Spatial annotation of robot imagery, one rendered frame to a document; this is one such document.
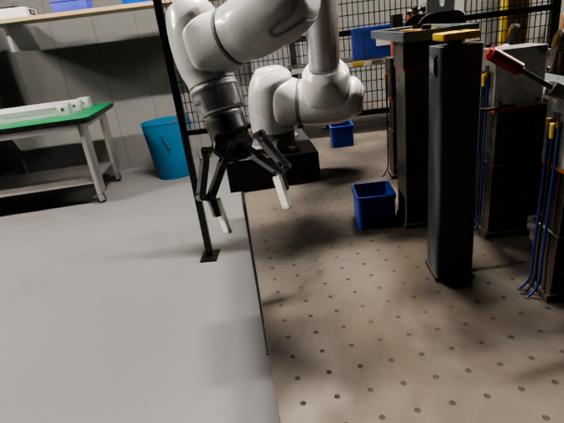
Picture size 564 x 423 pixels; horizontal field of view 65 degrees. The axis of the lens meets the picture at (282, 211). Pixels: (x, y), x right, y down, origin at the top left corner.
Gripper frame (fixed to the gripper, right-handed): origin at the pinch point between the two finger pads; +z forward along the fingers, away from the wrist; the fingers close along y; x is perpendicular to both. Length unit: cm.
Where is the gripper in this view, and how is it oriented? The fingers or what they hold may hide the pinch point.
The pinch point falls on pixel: (257, 215)
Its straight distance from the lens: 86.1
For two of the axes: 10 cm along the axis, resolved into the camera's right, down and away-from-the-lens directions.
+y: -8.3, 3.4, -4.3
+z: 3.1, 9.4, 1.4
